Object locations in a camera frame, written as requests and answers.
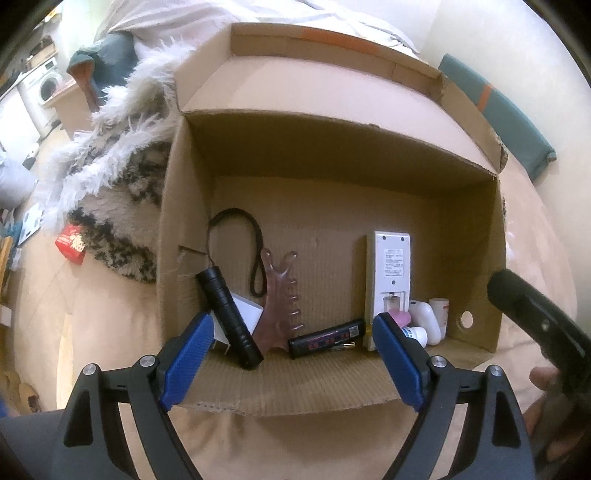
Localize cardboard box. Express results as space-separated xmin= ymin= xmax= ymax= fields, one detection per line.
xmin=154 ymin=21 xmax=509 ymax=416

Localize translucent pink comb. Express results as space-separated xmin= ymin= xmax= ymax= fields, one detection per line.
xmin=252 ymin=248 xmax=308 ymax=354

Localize white bottle with blue label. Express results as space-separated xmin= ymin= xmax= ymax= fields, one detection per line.
xmin=401 ymin=325 xmax=429 ymax=347

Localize black flashlight with lanyard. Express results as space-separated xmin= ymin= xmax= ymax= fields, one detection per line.
xmin=195 ymin=208 xmax=265 ymax=370

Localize white bed sheet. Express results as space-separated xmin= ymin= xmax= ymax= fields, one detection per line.
xmin=97 ymin=0 xmax=421 ymax=61

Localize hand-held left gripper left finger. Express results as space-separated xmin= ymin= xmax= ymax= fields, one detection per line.
xmin=51 ymin=311 xmax=215 ymax=480

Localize white charger plug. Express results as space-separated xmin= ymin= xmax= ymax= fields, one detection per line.
xmin=210 ymin=291 xmax=264 ymax=356

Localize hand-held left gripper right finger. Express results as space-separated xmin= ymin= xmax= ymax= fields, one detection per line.
xmin=372 ymin=311 xmax=539 ymax=480

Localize white and teal box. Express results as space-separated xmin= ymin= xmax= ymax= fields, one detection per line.
xmin=18 ymin=203 xmax=44 ymax=245

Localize teal garment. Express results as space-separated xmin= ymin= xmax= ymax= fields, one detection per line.
xmin=67 ymin=32 xmax=139 ymax=112

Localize white remote control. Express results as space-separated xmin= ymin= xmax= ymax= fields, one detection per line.
xmin=365 ymin=230 xmax=413 ymax=352

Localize black battery pack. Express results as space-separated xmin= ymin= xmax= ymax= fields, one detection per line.
xmin=287 ymin=318 xmax=366 ymax=360

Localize fluffy white throw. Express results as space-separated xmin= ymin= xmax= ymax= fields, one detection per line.
xmin=41 ymin=39 xmax=195 ymax=284

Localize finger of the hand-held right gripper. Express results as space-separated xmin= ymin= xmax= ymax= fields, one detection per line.
xmin=487 ymin=268 xmax=568 ymax=356

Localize white washing machine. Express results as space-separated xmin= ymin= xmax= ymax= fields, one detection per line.
xmin=21 ymin=58 xmax=65 ymax=109

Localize teal cushion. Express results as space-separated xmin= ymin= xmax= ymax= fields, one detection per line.
xmin=436 ymin=53 xmax=557 ymax=185

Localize red packet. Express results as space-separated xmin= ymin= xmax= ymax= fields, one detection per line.
xmin=54 ymin=224 xmax=87 ymax=265

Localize person's grey trousers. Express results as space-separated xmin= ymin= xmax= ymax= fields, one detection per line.
xmin=0 ymin=406 xmax=63 ymax=480

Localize person's right hand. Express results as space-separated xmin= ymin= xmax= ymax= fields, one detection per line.
xmin=526 ymin=367 xmax=568 ymax=462

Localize white bottle with red label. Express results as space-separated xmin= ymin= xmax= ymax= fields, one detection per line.
xmin=428 ymin=298 xmax=450 ymax=340

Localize white square plastic bottle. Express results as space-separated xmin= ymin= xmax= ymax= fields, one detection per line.
xmin=409 ymin=299 xmax=443 ymax=346

